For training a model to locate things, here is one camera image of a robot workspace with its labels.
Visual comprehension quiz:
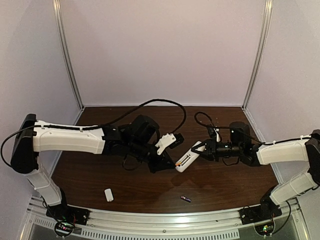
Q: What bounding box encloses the white remote control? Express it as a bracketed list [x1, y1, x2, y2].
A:
[175, 148, 199, 173]

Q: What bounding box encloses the purple AA battery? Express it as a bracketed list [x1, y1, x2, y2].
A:
[180, 196, 192, 203]

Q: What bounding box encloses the white battery cover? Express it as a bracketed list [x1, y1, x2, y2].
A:
[104, 188, 114, 202]

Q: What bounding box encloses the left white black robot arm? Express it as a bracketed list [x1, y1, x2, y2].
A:
[3, 114, 177, 219]

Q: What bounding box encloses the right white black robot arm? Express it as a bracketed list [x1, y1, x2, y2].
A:
[191, 121, 320, 218]

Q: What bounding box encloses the right controller board with LEDs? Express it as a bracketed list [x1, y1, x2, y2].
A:
[254, 221, 275, 237]

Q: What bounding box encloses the controller board with leds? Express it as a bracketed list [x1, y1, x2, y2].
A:
[53, 221, 75, 238]
[254, 221, 275, 237]

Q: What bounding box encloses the left controller board with LEDs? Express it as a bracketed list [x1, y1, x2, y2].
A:
[53, 221, 75, 238]

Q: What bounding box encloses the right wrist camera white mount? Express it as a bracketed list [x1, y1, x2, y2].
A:
[207, 126, 222, 143]

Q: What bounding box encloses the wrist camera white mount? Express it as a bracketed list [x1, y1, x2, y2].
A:
[207, 126, 222, 143]
[155, 133, 185, 156]

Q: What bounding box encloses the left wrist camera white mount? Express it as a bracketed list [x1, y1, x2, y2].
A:
[155, 133, 185, 156]

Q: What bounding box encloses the curved aluminium front rail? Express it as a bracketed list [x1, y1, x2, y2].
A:
[24, 197, 303, 232]

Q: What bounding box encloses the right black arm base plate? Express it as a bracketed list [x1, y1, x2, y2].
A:
[238, 203, 282, 225]

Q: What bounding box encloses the right black camera cable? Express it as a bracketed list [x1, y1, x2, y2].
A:
[194, 111, 313, 146]

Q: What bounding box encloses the black camera cable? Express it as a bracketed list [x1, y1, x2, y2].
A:
[194, 111, 313, 146]
[0, 98, 187, 168]

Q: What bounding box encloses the white slotted cable duct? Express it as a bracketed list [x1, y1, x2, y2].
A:
[18, 216, 240, 240]

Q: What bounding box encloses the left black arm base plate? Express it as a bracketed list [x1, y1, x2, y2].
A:
[46, 204, 90, 226]

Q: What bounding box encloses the left black camera cable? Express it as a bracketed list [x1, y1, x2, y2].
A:
[0, 98, 187, 168]

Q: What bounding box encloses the right aluminium frame post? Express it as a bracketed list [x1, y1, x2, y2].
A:
[242, 0, 273, 111]

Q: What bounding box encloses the aluminium frame post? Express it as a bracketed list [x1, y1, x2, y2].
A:
[52, 0, 84, 110]
[242, 0, 273, 111]

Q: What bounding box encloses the left aluminium frame post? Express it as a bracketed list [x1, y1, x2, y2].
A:
[52, 0, 84, 110]

